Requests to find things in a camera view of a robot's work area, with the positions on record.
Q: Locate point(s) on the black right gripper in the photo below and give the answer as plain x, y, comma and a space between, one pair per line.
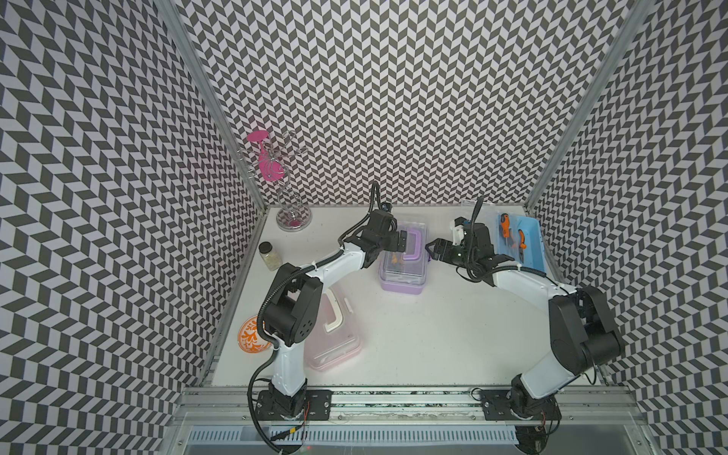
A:
439, 243

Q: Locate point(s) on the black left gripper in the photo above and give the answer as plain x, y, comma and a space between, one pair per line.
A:
394, 238

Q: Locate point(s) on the purple toolbox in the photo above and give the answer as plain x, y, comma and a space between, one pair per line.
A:
411, 278

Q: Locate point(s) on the pink toolbox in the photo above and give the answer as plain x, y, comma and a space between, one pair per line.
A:
335, 338

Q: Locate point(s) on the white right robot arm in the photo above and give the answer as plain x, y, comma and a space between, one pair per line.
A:
583, 333

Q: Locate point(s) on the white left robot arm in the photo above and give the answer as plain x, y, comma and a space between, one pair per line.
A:
289, 311

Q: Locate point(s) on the blue toolbox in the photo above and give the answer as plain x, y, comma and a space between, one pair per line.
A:
514, 234

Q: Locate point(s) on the glass jar black lid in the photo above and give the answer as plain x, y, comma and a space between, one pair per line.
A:
270, 256

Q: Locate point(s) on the pink glass on rack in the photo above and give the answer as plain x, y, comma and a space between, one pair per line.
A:
270, 169

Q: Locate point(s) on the orange patterned plate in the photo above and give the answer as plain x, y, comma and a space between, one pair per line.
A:
248, 338

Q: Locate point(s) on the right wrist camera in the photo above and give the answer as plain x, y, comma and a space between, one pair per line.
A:
458, 230

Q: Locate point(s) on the orange handled screwdriver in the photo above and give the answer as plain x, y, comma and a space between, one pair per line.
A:
505, 228

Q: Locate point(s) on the orange handled pliers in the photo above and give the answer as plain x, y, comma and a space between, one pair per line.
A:
521, 246

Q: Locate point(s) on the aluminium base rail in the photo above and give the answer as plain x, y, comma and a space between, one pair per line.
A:
413, 420

